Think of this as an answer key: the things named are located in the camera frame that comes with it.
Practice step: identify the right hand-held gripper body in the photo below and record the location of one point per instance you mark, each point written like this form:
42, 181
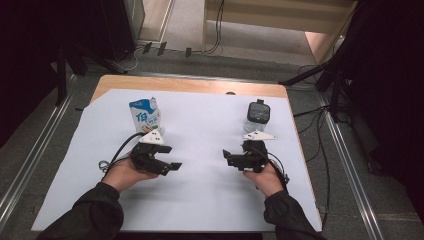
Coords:
255, 155

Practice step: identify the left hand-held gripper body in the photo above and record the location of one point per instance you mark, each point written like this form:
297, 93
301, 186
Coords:
146, 158

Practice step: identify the blue and white milk carton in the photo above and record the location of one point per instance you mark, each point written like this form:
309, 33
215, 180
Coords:
145, 115

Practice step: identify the clear jar with black lid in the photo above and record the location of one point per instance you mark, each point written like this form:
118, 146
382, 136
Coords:
257, 115

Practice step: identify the person's left hand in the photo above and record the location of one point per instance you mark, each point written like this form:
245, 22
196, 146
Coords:
125, 175

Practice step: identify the person's right hand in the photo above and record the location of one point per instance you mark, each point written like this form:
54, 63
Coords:
266, 181

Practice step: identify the white paper sheet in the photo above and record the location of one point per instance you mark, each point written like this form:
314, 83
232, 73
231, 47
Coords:
200, 200

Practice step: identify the wooden table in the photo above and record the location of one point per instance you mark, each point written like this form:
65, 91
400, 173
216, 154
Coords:
186, 85

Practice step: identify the black tripod stand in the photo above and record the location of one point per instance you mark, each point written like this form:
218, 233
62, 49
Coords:
328, 71

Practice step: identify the grey cabinet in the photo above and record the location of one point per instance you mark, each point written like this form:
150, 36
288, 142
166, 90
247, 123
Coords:
135, 20

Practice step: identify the light wooden shelf unit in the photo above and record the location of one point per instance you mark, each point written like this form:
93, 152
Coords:
266, 13

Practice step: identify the metal floor rail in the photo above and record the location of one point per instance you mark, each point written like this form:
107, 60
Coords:
30, 163
353, 173

